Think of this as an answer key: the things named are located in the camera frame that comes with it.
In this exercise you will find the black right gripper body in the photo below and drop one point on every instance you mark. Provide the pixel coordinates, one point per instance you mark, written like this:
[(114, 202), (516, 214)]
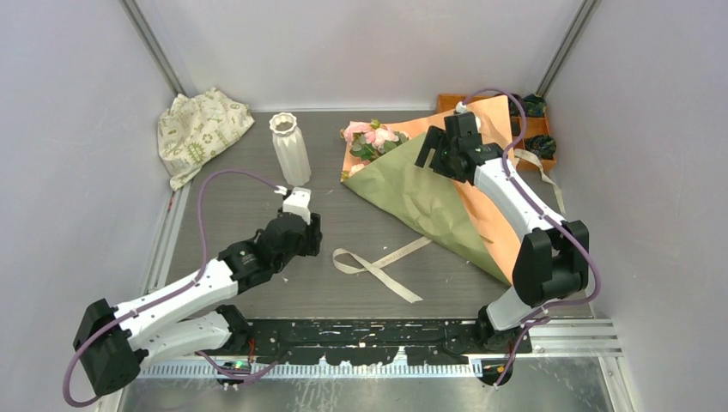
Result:
[(444, 164)]

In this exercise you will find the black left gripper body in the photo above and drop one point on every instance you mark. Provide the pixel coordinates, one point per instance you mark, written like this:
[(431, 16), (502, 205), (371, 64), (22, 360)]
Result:
[(308, 242)]

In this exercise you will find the green pink flower bouquet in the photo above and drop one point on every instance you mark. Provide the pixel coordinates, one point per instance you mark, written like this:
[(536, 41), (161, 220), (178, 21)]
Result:
[(379, 166)]

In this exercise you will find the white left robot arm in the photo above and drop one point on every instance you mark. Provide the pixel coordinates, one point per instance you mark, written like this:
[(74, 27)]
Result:
[(113, 344)]

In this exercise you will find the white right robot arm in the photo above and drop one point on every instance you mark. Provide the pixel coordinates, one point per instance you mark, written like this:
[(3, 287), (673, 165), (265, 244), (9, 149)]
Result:
[(550, 266)]

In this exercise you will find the white ribbed vase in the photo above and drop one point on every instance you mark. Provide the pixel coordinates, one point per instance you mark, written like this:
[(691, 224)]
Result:
[(290, 148)]

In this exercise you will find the orange compartment tray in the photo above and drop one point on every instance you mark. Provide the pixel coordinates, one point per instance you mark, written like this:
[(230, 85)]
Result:
[(532, 127)]

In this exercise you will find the green rolled fabric bottom right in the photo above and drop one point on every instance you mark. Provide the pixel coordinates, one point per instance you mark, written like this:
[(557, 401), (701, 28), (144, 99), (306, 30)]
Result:
[(542, 146)]

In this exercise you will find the blue green rolled fabric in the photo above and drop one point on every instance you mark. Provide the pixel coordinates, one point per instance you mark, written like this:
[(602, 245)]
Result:
[(534, 106)]

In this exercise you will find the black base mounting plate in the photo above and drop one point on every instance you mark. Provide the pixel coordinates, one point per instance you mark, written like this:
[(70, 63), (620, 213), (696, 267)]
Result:
[(365, 342)]

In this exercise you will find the cream printed cloth bag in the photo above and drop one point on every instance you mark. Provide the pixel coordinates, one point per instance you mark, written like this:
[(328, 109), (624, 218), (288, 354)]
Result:
[(194, 130)]

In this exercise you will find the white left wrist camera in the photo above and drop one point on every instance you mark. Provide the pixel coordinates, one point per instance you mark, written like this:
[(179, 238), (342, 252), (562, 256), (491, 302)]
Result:
[(296, 201)]

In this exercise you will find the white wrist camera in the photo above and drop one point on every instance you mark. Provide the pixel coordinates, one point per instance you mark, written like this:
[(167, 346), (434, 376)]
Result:
[(461, 122), (296, 201)]

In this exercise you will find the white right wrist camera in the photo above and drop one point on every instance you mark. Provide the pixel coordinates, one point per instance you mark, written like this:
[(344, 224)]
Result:
[(461, 122)]

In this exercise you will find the aluminium front rail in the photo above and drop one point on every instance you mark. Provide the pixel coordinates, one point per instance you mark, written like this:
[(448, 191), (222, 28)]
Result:
[(559, 338)]

